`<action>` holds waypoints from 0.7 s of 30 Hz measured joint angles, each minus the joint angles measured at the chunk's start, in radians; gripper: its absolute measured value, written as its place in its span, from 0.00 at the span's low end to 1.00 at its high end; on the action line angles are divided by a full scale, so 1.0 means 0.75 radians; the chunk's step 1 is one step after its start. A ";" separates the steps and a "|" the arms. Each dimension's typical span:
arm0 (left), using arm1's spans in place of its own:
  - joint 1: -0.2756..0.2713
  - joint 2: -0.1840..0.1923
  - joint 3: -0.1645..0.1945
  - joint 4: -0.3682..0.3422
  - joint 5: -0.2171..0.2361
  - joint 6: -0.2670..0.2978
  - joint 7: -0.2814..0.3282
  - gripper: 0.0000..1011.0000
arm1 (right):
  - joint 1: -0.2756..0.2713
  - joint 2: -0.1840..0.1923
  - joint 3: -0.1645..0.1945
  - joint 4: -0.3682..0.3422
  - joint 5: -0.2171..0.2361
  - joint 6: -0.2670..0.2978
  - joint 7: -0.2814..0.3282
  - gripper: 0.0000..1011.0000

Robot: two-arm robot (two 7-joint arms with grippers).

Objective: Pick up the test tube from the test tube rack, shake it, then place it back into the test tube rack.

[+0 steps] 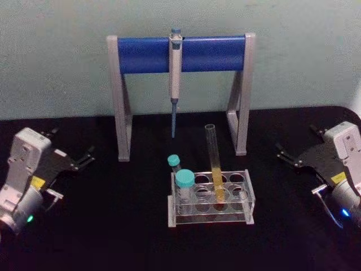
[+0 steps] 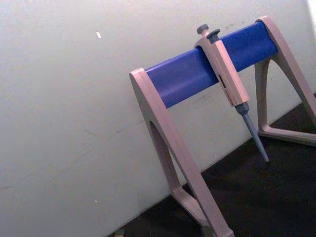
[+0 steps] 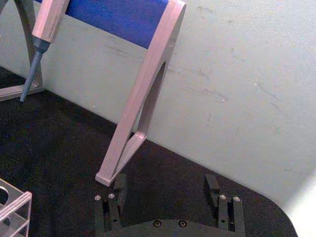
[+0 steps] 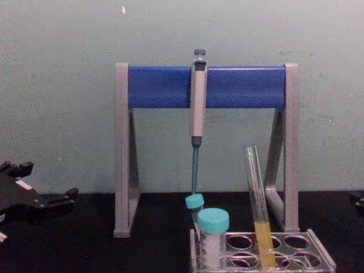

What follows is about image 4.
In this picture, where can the large teal capped tube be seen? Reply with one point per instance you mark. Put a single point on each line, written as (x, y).
(213, 227)

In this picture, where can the glass tube with yellow liquid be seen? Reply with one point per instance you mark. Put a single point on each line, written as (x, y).
(257, 193)

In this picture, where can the grey pipette with blue tip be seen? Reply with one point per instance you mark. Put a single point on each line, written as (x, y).
(198, 99)

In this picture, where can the black table cloth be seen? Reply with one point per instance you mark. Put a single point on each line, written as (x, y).
(113, 256)

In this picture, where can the clear grey tube rack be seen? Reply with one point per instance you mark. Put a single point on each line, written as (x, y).
(318, 250)

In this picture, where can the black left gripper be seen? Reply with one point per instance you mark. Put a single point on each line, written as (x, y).
(20, 202)

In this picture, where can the grey stand with blue bar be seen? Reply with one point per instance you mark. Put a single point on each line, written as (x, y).
(241, 86)

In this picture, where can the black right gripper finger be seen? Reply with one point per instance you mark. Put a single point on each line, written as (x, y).
(359, 199)

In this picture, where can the small teal capped tube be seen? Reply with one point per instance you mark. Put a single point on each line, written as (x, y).
(194, 202)

